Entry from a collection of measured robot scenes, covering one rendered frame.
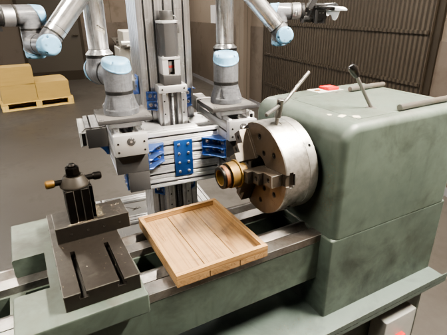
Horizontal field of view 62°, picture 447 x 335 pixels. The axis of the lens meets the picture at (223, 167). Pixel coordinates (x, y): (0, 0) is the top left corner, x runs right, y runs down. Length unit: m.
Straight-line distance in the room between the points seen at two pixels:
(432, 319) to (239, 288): 1.46
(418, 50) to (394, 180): 2.61
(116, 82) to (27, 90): 5.78
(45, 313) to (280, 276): 0.71
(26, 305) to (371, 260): 1.13
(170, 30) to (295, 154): 0.87
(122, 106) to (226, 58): 0.51
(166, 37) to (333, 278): 1.20
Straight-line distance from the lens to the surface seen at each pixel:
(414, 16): 3.97
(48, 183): 1.12
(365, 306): 1.59
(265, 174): 1.16
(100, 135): 1.80
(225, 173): 1.17
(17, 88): 7.34
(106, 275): 1.01
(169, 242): 1.24
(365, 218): 1.38
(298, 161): 1.16
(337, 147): 1.18
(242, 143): 1.24
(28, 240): 1.31
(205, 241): 1.23
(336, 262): 1.38
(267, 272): 1.27
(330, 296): 1.46
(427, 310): 2.53
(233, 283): 1.21
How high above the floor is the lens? 1.58
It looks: 23 degrees down
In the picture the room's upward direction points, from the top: 1 degrees counter-clockwise
